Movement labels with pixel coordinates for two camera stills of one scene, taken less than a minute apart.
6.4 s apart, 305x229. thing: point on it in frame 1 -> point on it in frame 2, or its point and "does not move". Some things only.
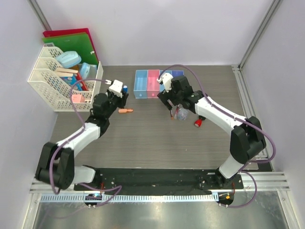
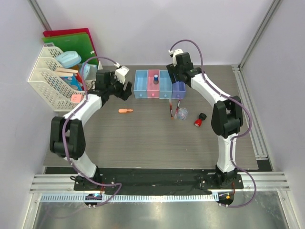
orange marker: [125, 110] does not move
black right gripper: [164, 96] -> [171, 70]
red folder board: [57, 33] does not move
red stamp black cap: [198, 122] does not move
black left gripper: [122, 100] -> [122, 94]
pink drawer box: [153, 87] does not move
